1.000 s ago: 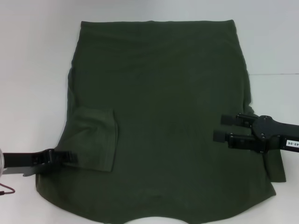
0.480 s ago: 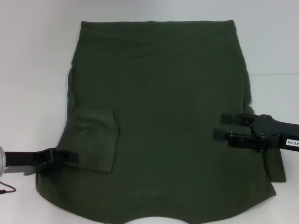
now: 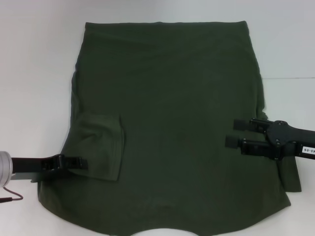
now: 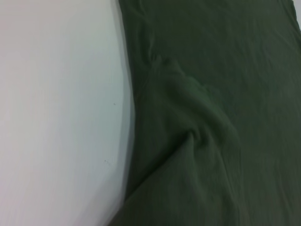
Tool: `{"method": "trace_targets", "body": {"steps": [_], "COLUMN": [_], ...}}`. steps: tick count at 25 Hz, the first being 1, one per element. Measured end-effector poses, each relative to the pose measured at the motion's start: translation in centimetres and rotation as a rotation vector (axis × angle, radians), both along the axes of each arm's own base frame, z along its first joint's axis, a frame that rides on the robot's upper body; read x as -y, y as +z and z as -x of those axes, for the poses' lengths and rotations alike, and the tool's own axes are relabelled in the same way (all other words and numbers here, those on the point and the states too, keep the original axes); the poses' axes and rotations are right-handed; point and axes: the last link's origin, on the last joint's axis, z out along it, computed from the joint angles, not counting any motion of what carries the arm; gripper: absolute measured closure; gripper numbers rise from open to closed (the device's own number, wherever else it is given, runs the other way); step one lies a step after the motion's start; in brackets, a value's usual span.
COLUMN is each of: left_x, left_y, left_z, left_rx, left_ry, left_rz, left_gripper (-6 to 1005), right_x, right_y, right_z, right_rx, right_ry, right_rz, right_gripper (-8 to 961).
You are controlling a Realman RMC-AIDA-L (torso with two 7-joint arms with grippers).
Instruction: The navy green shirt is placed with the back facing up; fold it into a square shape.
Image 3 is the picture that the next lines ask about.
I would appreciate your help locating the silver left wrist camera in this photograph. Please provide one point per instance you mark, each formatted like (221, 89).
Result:
(23, 177)

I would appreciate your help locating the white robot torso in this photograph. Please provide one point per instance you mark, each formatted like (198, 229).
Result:
(158, 232)

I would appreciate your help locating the dark green shirt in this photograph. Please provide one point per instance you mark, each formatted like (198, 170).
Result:
(172, 98)

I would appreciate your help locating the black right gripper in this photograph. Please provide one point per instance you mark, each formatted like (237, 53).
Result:
(290, 140)

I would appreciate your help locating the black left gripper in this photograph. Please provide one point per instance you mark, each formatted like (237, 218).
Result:
(32, 164)

